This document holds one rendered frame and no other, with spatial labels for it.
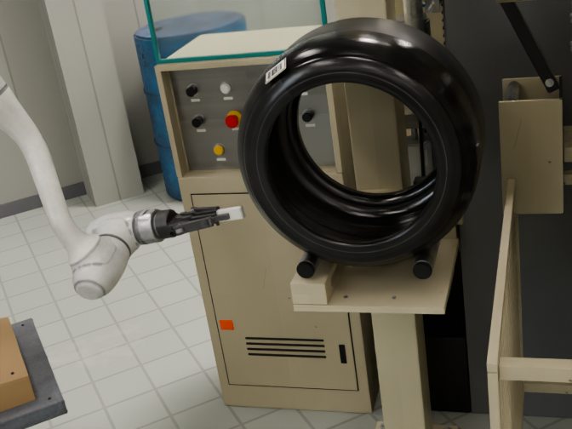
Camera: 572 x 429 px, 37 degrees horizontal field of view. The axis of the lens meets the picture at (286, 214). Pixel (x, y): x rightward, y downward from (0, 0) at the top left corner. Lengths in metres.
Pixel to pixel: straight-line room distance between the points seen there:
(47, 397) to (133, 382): 1.20
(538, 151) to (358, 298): 0.56
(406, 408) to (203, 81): 1.18
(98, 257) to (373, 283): 0.68
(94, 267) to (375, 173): 0.78
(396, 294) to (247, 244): 0.82
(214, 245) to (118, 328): 1.12
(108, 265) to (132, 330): 1.66
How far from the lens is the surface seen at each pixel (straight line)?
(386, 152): 2.29
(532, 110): 2.14
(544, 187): 2.21
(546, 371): 1.52
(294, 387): 3.06
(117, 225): 2.26
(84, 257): 2.16
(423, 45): 1.93
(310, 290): 2.08
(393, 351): 2.58
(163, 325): 3.79
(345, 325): 2.86
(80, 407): 3.42
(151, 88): 4.87
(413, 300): 2.07
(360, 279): 2.19
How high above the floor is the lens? 1.85
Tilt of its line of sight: 24 degrees down
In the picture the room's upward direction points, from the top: 9 degrees counter-clockwise
